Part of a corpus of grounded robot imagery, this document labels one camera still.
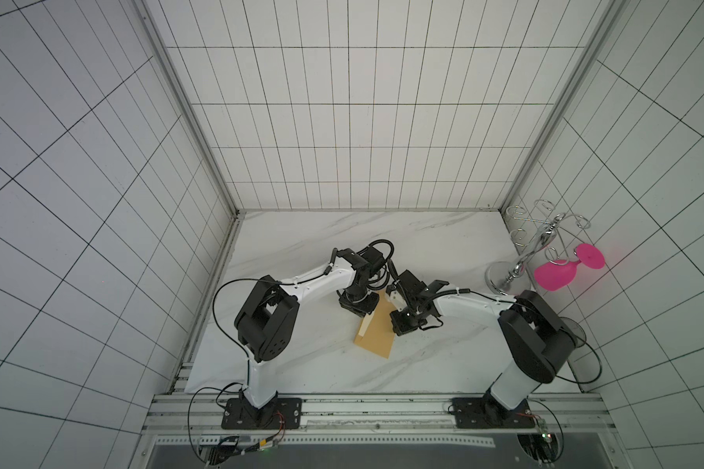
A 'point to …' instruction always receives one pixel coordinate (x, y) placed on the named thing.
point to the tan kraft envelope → (379, 333)
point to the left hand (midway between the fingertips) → (358, 318)
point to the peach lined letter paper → (366, 323)
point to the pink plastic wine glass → (560, 275)
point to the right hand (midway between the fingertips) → (394, 321)
